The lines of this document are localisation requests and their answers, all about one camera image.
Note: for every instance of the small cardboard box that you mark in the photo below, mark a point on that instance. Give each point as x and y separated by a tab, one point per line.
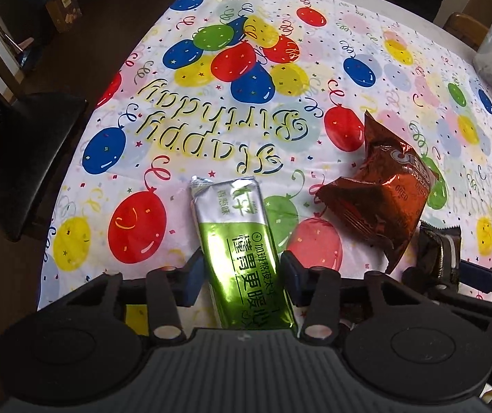
63	10

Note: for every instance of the wooden chair back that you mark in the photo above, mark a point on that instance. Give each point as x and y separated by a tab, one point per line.
465	30

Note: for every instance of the wooden chair with dark cushion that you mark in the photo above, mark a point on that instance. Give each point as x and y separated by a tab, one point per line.
18	137

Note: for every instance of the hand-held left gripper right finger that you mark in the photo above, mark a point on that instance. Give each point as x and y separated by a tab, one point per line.
292	276

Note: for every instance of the brown foil cookie packet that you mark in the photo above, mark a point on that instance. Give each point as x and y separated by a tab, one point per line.
379	202

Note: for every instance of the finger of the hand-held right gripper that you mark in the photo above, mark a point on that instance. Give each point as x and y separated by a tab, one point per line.
480	276
420	278

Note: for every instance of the balloon print tablecloth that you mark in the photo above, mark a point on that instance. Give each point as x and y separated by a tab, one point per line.
237	107

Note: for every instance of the green silver snack packet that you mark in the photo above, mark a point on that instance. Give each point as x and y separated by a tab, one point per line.
239	241

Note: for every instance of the black snack packet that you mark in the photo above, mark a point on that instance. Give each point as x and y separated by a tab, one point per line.
439	251

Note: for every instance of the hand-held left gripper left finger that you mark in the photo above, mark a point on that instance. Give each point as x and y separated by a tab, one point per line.
192	279

